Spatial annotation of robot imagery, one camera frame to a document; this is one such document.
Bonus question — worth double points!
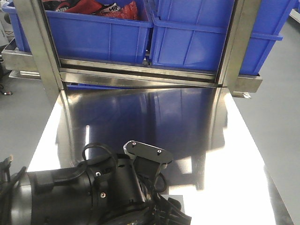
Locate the red black packaged items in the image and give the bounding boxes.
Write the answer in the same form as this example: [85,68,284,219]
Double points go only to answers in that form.
[42,0,139,20]

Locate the stainless steel cart frame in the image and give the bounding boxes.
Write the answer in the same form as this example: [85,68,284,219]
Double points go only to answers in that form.
[2,0,262,101]

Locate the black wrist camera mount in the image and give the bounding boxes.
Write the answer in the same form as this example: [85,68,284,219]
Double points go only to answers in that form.
[123,140,173,183]

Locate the blue bin with red items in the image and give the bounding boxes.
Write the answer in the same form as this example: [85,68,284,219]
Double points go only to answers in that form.
[1,0,154,64]

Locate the blue bin right on cart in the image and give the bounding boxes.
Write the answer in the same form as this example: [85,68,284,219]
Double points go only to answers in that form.
[148,0,297,76]

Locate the black cable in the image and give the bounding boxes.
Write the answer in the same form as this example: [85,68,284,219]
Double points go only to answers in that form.
[82,142,119,169]

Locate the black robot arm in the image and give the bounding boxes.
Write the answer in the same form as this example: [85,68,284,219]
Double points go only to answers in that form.
[0,154,153,225]

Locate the gray square base block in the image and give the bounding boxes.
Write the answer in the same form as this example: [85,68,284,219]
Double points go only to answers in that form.
[162,195,185,212]

